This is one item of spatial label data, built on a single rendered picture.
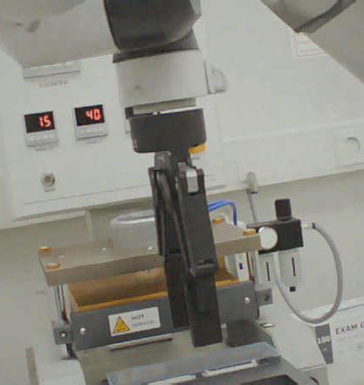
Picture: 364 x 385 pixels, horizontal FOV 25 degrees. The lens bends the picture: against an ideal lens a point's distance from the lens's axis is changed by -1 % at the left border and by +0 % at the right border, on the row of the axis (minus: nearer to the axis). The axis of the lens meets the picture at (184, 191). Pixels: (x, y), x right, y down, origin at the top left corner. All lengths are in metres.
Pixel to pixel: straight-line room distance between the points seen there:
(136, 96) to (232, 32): 0.86
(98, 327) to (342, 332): 0.63
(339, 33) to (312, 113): 1.42
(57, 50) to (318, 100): 1.02
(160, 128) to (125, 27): 0.12
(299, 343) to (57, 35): 0.48
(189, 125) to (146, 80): 0.06
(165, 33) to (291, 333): 0.44
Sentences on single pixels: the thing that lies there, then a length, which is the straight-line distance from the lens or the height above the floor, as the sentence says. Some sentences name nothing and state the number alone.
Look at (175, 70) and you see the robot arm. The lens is 0.78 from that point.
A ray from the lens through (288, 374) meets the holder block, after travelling 0.86.
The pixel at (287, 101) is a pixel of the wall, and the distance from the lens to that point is 1.65.
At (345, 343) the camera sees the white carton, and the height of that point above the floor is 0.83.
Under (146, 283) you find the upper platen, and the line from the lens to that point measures 1.08.
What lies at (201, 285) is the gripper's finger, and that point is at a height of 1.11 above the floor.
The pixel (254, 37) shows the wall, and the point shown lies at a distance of 1.64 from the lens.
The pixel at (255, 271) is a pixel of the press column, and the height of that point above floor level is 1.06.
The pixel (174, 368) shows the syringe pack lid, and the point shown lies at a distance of 0.90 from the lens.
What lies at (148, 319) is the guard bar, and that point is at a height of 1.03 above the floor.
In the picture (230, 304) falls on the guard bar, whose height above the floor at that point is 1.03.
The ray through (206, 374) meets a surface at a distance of 0.88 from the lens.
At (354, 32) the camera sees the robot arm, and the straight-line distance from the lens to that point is 0.25.
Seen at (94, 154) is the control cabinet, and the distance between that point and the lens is 1.20.
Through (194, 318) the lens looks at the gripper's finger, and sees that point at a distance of 0.80.
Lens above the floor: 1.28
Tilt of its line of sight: 6 degrees down
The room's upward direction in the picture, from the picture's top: 8 degrees counter-clockwise
